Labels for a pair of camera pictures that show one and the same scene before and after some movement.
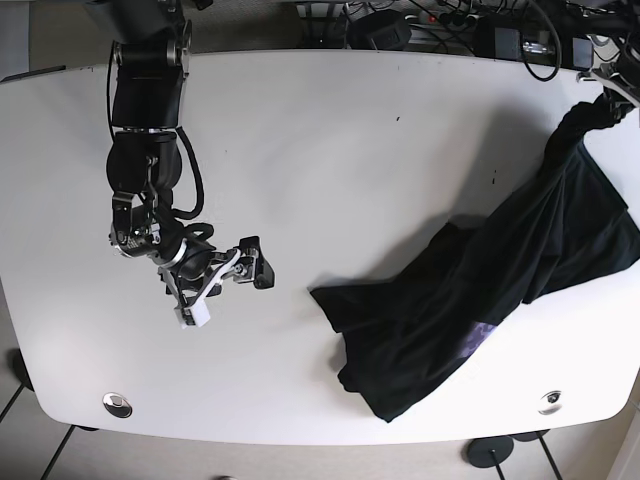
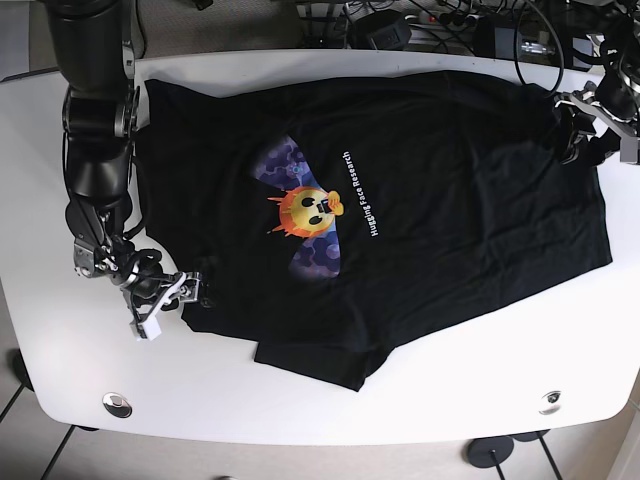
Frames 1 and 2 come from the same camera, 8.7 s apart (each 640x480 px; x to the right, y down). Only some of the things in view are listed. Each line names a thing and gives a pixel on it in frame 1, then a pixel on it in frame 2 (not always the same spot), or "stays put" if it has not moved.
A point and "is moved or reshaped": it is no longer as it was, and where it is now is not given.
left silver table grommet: [117, 405] stays put
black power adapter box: [508, 44] stays put
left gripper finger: [264, 275] -> [206, 298]
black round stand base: [487, 452] stays put
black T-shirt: [566, 233] is moved or reshaped
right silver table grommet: [551, 403] stays put
